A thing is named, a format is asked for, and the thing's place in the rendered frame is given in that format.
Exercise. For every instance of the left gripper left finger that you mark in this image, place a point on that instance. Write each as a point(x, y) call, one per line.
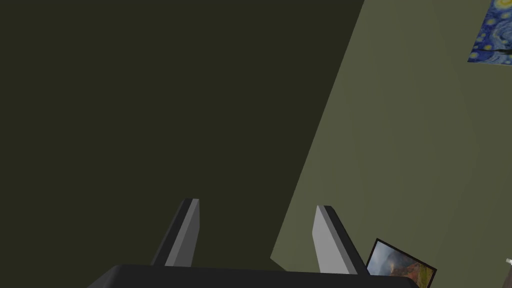
point(182, 240)

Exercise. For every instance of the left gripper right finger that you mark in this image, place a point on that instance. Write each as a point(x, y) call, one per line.
point(332, 248)

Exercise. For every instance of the framed landscape picture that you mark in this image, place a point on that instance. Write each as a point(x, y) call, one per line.
point(400, 264)

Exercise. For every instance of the blue starry night painting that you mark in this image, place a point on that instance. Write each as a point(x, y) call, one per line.
point(494, 36)

